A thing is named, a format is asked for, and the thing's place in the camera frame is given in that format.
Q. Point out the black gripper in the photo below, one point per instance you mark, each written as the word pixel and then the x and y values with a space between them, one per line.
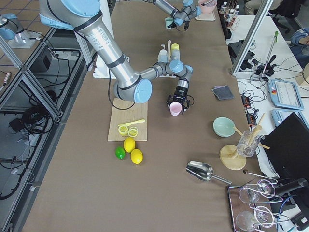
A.
pixel 180 93

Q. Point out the pink plastic cup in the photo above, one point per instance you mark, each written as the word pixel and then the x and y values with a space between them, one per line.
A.
pixel 175 108

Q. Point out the mint green plastic cup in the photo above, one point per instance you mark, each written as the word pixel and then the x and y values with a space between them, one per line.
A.
pixel 168 22

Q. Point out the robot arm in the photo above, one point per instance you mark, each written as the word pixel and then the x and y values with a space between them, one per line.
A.
pixel 85 16
pixel 184 15

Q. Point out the light blue plastic cup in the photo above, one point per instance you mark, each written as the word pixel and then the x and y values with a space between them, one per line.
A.
pixel 164 58

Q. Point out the cream white plastic cup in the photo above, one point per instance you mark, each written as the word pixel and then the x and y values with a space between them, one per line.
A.
pixel 162 52

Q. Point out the grey plastic cup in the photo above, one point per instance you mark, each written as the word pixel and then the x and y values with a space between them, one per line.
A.
pixel 175 55

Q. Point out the yellow plastic cup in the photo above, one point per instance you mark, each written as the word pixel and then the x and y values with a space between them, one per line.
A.
pixel 175 46

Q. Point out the yellow plastic knife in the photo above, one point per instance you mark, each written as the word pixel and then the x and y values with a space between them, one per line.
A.
pixel 132 123

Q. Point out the grey folded cloth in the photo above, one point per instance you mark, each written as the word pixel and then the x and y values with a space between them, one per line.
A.
pixel 222 92

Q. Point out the light green bowl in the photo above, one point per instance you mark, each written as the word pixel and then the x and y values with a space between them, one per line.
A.
pixel 224 127

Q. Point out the wooden cutting board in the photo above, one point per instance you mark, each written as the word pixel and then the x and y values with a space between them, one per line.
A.
pixel 136 112

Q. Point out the lemon slice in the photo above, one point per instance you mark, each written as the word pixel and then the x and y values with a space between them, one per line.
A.
pixel 133 132
pixel 123 130

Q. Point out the whole yellow lemon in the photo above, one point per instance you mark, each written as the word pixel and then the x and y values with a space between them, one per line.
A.
pixel 129 144
pixel 136 156

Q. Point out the metal scoop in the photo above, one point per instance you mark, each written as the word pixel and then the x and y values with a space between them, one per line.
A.
pixel 203 172

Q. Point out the black power strip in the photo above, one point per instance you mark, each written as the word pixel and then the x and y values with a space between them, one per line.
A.
pixel 250 111

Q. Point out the wooden mug tree stand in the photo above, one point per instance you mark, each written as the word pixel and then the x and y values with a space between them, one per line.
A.
pixel 234 157

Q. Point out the green lime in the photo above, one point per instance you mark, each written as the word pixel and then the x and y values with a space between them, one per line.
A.
pixel 120 153

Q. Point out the glass mug on stand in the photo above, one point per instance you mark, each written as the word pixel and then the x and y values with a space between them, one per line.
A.
pixel 247 146

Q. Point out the cream serving tray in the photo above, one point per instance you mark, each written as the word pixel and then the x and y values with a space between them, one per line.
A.
pixel 206 17

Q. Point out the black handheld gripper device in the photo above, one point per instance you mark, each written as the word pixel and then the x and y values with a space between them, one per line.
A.
pixel 269 70

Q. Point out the pink bowl with ice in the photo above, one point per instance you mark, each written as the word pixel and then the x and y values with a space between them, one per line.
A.
pixel 207 6

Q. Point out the drink bottle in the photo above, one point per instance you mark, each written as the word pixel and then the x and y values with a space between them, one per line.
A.
pixel 223 8
pixel 237 9
pixel 231 14

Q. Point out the teach pendant tablet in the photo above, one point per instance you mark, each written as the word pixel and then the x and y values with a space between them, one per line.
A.
pixel 279 115
pixel 284 94

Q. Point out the black monitor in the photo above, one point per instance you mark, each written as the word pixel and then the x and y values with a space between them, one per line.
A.
pixel 289 148

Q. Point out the wine glass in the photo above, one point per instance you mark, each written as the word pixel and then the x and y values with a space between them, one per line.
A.
pixel 257 220
pixel 259 192

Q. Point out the white wire cup rack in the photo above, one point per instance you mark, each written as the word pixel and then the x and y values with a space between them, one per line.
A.
pixel 169 52

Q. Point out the aluminium frame post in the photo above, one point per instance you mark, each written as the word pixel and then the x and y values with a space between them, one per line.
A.
pixel 257 22

